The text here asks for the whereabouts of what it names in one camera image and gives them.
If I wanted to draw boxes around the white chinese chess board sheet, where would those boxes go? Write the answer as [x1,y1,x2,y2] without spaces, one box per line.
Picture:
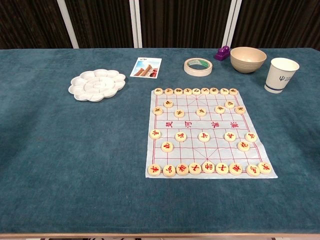
[145,89,279,180]

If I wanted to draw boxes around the white paper cup blue logo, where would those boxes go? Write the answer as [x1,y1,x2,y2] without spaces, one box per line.
[264,57,300,94]

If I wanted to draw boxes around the white metal frame post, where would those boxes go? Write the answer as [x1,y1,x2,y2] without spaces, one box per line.
[56,0,80,49]
[128,0,144,49]
[221,0,243,48]

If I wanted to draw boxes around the beige ribbed bowl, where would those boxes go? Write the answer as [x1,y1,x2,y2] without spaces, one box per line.
[229,46,268,74]

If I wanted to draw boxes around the beige masking tape roll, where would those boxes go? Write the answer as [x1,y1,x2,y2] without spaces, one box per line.
[183,57,214,77]

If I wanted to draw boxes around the postcard with building photo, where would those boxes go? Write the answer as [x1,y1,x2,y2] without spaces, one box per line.
[129,57,163,79]

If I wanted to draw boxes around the white flower-shaped paint palette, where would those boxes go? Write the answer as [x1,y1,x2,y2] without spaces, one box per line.
[68,68,127,103]

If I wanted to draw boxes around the purple plastic stamp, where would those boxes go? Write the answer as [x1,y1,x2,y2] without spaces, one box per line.
[214,45,231,62]

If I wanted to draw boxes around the teal velvet tablecloth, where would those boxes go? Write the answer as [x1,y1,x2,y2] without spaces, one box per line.
[0,47,320,235]

